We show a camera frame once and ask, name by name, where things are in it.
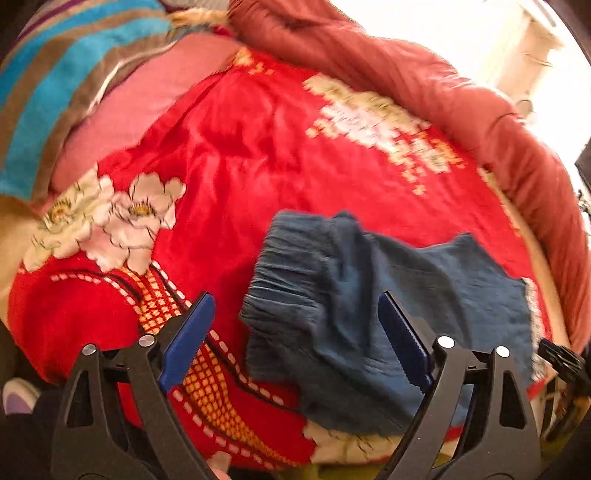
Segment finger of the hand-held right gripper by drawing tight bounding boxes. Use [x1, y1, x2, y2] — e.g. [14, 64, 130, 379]
[538, 338, 589, 384]

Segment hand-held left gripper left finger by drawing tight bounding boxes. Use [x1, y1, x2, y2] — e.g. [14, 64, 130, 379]
[51, 292, 218, 480]

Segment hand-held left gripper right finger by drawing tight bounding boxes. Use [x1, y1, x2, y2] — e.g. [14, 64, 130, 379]
[378, 292, 542, 480]

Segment blue pants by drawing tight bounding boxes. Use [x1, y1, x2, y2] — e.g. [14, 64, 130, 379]
[239, 211, 539, 437]

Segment person's left hand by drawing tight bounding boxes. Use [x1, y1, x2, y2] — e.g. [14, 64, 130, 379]
[210, 451, 232, 480]

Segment white purple shoe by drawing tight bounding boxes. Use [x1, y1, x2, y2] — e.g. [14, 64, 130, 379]
[2, 377, 42, 416]

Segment red floral blanket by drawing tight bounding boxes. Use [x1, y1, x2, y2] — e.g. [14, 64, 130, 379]
[7, 48, 555, 467]

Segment pink pillow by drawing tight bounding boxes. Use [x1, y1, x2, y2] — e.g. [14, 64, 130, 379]
[48, 34, 241, 192]

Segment rust red quilt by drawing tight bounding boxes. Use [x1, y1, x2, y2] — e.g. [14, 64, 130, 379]
[228, 0, 589, 352]

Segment striped blue brown blanket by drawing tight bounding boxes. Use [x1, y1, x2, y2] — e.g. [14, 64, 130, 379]
[0, 0, 232, 201]

